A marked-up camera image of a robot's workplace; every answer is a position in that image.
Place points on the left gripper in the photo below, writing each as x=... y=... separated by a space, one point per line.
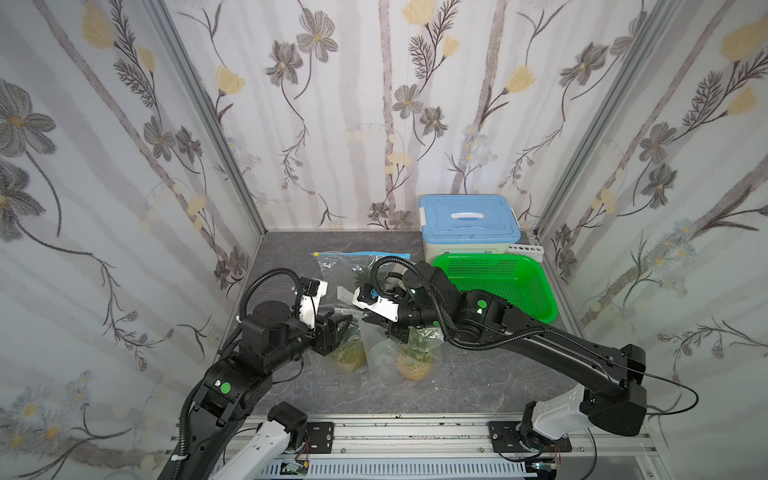
x=325 y=334

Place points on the green zip bag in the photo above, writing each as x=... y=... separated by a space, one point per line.
x=392 y=362

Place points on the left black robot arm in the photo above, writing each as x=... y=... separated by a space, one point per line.
x=268 y=336

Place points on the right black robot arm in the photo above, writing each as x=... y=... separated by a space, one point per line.
x=402 y=296

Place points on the rear blue zip bag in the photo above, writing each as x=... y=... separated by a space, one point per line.
x=337 y=270

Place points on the blue lid storage box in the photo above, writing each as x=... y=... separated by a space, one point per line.
x=466 y=223

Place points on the green plastic basket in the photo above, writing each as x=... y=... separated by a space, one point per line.
x=518 y=279

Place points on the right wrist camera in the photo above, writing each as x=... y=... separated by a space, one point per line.
x=366 y=298

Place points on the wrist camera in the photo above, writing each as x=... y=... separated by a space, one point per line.
x=313 y=290
x=366 y=298

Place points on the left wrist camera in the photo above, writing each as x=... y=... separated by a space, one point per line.
x=313 y=290

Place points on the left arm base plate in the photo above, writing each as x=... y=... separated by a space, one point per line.
x=319 y=438

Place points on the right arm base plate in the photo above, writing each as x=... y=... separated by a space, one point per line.
x=506 y=437

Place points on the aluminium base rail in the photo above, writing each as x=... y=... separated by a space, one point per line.
x=429 y=446

